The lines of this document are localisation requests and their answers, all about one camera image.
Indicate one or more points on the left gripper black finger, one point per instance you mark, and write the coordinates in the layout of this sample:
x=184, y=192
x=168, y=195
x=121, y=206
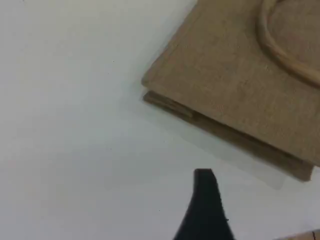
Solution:
x=205, y=215

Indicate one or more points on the brown jute tote bag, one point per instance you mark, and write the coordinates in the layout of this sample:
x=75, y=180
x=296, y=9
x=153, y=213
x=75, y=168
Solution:
x=237, y=82

